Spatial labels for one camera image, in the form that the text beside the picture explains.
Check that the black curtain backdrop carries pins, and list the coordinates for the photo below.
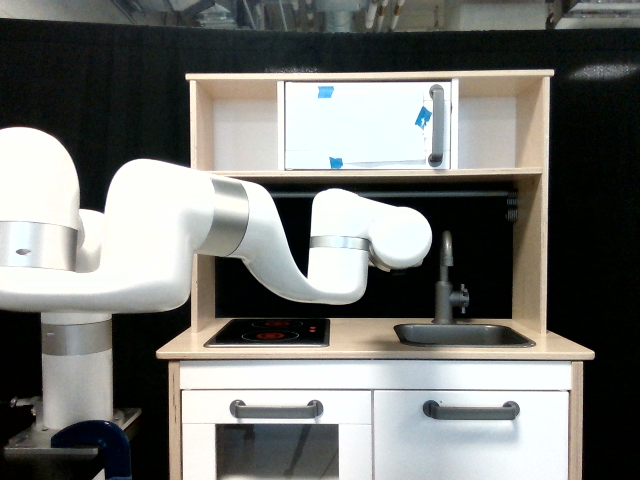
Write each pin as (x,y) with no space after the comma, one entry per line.
(112,93)

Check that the white cabinet door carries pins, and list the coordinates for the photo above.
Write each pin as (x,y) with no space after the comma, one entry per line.
(409,445)

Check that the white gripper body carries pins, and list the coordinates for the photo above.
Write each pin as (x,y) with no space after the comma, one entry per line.
(375,261)

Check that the grey toy faucet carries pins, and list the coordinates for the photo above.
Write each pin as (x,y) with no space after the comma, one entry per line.
(446,297)

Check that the grey cabinet door handle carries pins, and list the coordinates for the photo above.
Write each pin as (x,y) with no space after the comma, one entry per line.
(509,411)

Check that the blue tape right piece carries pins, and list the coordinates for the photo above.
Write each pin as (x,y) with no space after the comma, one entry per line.
(423,117)

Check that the grey microwave door handle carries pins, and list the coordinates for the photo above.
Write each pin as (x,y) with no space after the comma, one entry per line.
(438,125)

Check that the white microwave door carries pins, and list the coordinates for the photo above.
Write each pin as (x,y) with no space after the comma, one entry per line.
(369,125)

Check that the blue C-clamp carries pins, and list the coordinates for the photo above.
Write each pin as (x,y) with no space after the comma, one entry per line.
(106,435)

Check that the wooden toy kitchen frame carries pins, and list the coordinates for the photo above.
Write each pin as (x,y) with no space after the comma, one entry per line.
(500,141)

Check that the blue tape bottom piece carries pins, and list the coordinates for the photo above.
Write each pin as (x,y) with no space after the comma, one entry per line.
(335,163)

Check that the grey hanging rail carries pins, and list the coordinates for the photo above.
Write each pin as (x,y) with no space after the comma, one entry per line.
(411,194)

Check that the grey oven door handle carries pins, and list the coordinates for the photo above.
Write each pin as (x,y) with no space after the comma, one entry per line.
(312,410)

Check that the white oven door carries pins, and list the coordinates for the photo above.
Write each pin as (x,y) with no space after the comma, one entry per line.
(336,445)

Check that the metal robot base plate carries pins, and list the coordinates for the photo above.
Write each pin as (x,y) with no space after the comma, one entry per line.
(36,440)

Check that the grey toy sink basin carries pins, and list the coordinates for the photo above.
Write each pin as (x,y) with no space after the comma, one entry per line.
(477,335)

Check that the black toy stovetop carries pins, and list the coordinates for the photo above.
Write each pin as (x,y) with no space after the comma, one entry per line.
(272,332)

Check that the blue tape top piece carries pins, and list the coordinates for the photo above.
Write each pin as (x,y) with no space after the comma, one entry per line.
(325,91)

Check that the blue tape piece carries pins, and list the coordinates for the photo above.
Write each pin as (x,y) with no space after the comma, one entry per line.
(423,117)
(325,91)
(335,163)

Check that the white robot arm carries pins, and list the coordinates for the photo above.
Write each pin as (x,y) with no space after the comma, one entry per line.
(77,268)

